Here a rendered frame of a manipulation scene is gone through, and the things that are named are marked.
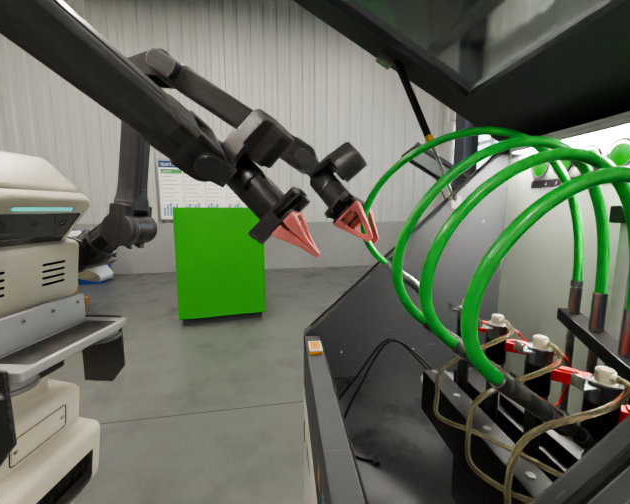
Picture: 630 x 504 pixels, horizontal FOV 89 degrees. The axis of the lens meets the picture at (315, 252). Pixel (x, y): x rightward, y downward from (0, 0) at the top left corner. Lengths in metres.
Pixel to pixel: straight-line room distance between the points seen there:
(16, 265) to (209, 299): 3.10
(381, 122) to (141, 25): 4.95
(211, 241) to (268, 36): 5.01
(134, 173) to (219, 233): 2.84
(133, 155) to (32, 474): 0.66
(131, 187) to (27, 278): 0.27
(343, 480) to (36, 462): 0.62
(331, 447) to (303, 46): 7.48
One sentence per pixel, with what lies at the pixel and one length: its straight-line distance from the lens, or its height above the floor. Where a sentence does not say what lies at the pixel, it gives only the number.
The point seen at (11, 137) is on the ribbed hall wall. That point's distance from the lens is 8.18.
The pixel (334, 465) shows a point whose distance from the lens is 0.51.
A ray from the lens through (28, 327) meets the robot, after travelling 0.79.
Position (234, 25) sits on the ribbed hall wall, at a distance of 7.78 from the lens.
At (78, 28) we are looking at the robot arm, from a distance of 0.43.
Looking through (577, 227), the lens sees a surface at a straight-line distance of 0.71.
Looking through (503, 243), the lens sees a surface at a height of 1.25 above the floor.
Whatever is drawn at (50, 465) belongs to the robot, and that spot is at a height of 0.79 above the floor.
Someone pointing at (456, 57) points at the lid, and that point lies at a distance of 0.88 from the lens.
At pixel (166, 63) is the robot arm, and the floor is 1.59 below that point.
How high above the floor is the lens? 1.28
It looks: 8 degrees down
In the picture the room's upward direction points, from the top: straight up
